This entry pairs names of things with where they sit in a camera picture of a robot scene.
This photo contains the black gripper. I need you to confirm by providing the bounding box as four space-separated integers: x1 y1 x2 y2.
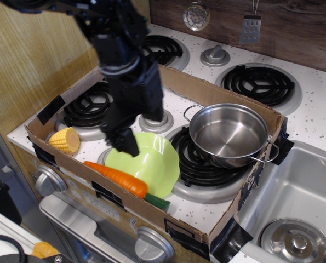
101 59 163 157

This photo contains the orange toy carrot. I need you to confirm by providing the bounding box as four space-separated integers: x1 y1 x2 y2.
84 161 170 211

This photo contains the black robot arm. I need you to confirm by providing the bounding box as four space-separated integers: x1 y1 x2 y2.
2 1 163 157

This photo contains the green plastic plate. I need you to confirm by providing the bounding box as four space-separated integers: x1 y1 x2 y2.
104 133 180 198

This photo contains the grey centre stove knob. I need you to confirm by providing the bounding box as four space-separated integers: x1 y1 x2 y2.
139 110 174 134

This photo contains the grey stove knob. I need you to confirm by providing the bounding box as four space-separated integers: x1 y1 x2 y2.
200 44 231 67
139 110 174 134

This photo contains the front left black burner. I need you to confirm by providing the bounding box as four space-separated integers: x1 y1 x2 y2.
54 81 113 141

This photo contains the black burner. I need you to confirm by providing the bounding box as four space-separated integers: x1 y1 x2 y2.
142 35 190 71
165 124 250 204
54 81 113 141
215 63 303 116

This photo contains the yellow toy corn cob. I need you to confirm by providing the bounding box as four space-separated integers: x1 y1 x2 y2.
48 127 80 153

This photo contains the cardboard fence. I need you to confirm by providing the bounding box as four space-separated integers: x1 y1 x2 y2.
25 64 295 261

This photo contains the grey left oven knob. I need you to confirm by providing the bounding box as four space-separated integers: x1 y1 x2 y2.
35 165 68 197

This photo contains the grey oven knob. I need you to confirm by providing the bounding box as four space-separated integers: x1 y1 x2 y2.
35 165 68 197
135 226 175 263

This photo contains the front right black burner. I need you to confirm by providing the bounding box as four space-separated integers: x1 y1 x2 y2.
165 124 250 204

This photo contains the back left black burner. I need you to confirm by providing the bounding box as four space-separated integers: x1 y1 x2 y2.
142 35 190 71

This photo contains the stainless steel pot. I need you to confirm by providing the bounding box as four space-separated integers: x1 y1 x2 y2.
184 103 280 169

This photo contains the grey right oven knob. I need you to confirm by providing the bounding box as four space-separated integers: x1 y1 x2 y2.
135 226 175 263

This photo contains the grey back stove knob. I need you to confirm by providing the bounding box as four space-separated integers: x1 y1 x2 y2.
200 44 231 67

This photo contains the orange toy piece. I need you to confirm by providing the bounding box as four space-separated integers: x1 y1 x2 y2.
31 242 59 259

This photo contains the hanging metal strainer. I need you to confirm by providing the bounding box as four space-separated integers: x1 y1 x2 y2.
183 1 210 31

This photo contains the back right black burner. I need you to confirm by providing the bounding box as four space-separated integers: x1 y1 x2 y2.
215 63 303 116

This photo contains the steel sink basin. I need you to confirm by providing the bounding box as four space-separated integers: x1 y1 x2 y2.
210 141 326 262

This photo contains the steel pot lid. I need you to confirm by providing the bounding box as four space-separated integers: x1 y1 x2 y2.
258 218 326 262

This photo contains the grey oven door handle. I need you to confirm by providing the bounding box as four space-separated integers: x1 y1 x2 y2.
39 195 139 262

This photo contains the black cable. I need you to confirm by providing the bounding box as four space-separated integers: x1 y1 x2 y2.
0 234 26 263

